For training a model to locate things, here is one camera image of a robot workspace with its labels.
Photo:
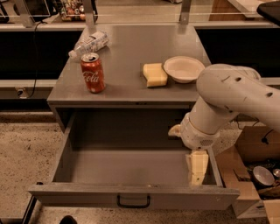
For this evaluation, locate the rack of colourful items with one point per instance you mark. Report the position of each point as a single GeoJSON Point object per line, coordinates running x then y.
{"type": "Point", "coordinates": [72, 10]}

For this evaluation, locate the cardboard box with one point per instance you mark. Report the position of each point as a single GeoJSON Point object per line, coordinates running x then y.
{"type": "Point", "coordinates": [253, 145]}

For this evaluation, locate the yellow sponge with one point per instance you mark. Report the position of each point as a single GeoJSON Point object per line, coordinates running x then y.
{"type": "Point", "coordinates": [154, 75]}

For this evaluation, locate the white bowl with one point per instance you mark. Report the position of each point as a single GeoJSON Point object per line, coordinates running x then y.
{"type": "Point", "coordinates": [183, 69]}

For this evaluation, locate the metal bowl in box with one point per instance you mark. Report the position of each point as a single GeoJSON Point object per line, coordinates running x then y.
{"type": "Point", "coordinates": [263, 176]}

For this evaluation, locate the clear plastic water bottle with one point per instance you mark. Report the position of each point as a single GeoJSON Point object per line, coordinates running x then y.
{"type": "Point", "coordinates": [93, 43]}

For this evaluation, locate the grey top drawer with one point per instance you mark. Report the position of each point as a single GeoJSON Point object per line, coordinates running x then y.
{"type": "Point", "coordinates": [124, 157]}

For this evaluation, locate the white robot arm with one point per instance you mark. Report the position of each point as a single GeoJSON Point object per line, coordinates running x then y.
{"type": "Point", "coordinates": [225, 91]}

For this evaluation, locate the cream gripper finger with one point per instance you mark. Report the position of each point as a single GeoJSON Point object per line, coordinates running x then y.
{"type": "Point", "coordinates": [197, 163]}
{"type": "Point", "coordinates": [174, 131]}

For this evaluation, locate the red cola can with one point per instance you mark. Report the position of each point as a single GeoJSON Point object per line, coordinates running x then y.
{"type": "Point", "coordinates": [92, 71]}

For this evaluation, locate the black metal bar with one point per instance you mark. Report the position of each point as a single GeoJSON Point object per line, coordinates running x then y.
{"type": "Point", "coordinates": [29, 210]}

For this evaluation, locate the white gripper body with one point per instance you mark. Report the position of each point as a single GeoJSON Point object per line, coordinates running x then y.
{"type": "Point", "coordinates": [196, 135]}

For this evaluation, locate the grey metal drawer cabinet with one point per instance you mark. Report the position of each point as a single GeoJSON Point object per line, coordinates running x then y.
{"type": "Point", "coordinates": [130, 47]}

